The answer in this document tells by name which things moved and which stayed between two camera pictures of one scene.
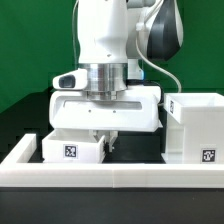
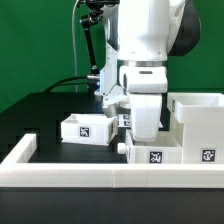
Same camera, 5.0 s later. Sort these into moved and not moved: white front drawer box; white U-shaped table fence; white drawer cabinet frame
Moved: white front drawer box
Not moved: white U-shaped table fence; white drawer cabinet frame
